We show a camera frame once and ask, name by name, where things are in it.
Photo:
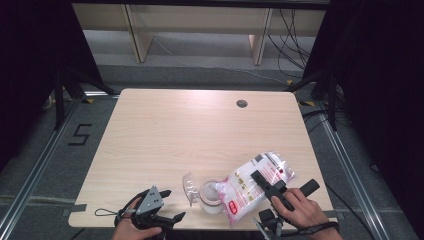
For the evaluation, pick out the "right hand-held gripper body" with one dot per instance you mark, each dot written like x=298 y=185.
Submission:
x=270 y=221

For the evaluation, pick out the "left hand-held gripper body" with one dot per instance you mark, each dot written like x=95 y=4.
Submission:
x=150 y=203

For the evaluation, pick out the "white powder packet pink print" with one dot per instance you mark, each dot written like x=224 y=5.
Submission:
x=243 y=186

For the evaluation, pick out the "clear glass jar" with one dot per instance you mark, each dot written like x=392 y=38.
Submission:
x=209 y=195

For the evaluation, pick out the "person's right hand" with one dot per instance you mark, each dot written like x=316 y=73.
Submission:
x=300 y=210

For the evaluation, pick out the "person's left hand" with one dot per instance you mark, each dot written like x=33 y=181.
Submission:
x=133 y=233

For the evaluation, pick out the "grey tape strip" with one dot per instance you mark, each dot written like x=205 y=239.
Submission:
x=78 y=208
x=330 y=214

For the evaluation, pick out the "yellow black floor tape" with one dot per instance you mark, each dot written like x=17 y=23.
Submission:
x=306 y=103
x=289 y=82
x=88 y=100

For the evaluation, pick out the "grey round table grommet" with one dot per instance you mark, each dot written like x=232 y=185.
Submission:
x=242 y=103

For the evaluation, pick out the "black metal stand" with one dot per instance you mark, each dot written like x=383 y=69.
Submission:
x=59 y=100
x=331 y=100

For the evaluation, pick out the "black curtain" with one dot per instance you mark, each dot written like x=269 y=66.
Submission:
x=383 y=66
x=26 y=50

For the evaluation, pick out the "light wooden shelf unit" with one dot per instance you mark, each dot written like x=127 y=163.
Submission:
x=200 y=16

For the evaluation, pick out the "aluminium floor rail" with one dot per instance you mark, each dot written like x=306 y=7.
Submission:
x=40 y=166
x=350 y=173

